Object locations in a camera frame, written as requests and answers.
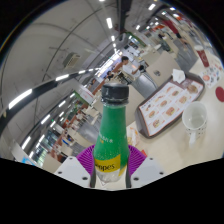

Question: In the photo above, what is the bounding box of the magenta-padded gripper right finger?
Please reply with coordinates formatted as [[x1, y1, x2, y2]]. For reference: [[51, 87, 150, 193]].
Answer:
[[125, 144, 165, 189]]

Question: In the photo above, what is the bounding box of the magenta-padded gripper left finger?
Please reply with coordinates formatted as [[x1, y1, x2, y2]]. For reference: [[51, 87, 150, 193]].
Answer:
[[54, 144, 98, 189]]

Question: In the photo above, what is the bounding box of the green drink bottle black cap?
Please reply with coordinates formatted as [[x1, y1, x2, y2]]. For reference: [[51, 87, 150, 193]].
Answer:
[[93, 83, 131, 184]]

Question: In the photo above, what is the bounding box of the clear food bag with fries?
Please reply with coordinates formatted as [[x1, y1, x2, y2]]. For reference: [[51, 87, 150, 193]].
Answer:
[[126, 126, 141, 148]]

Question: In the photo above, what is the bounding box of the printed paper tray liner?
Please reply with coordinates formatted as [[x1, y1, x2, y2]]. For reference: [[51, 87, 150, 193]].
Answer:
[[138, 79, 204, 137]]

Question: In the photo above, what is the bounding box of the white dotted mug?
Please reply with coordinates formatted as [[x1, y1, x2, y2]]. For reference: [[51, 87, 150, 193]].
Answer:
[[181, 100, 209, 145]]

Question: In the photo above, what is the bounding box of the fried food piece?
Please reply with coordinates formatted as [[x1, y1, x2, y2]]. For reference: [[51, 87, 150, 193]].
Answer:
[[187, 84, 198, 94]]

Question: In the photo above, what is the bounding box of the crumpled white napkin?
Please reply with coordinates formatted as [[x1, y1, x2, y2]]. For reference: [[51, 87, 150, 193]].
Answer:
[[171, 68, 186, 84]]

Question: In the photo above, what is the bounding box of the person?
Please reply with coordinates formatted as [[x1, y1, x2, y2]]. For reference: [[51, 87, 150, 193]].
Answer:
[[120, 55, 141, 79], [105, 70, 115, 81]]

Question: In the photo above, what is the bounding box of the group of beige chairs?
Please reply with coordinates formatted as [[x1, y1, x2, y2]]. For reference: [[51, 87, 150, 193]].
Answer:
[[126, 29, 191, 101]]

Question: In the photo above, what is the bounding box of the ceiling air conditioner unit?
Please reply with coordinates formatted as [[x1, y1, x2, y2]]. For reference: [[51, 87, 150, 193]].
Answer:
[[63, 52, 82, 69]]

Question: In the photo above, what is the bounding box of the colourful sticker sheet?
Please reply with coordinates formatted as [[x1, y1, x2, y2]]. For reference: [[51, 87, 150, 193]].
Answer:
[[199, 64, 223, 89]]

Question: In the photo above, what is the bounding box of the group of ceiling lights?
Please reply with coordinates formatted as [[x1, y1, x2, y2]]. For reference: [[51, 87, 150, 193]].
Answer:
[[8, 0, 178, 161]]

